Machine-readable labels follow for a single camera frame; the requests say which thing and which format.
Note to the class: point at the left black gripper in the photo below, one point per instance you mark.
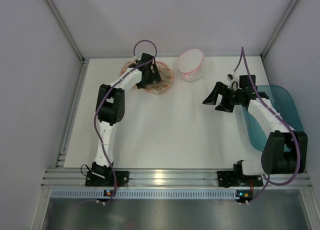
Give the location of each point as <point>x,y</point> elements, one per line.
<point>152,75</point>

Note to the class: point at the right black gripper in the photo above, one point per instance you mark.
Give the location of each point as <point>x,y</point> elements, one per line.
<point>227,97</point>

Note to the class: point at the orange patterned bra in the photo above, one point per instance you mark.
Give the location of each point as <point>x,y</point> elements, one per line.
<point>160,82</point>

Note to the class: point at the white mesh laundry bag pink trim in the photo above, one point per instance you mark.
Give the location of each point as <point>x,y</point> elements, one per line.
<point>190,65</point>

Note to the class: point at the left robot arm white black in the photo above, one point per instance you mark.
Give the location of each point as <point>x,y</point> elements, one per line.
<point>110,108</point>

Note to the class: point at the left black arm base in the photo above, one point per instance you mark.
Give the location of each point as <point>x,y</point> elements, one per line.
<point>94,179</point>

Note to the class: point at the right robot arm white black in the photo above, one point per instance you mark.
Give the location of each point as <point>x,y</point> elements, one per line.
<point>285,149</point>

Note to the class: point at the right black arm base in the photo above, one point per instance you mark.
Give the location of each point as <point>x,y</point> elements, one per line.
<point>228,178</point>

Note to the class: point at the teal plastic basin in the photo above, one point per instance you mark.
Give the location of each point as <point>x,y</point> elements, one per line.
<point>282,102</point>

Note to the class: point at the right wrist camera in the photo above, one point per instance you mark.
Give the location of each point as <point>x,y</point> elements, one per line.
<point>233,81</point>

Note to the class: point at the left aluminium frame post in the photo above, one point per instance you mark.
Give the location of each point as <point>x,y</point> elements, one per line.
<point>65,30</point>

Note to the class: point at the aluminium frame post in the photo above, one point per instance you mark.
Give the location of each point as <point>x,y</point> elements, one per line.
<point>284,17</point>
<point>65,30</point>

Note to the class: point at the right aluminium frame post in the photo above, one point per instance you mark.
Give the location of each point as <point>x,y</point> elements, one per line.
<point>284,17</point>

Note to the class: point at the slotted white cable duct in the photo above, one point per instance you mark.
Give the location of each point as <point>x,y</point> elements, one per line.
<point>152,193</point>

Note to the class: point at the aluminium front rail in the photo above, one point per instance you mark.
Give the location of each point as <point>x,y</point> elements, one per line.
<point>139,178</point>

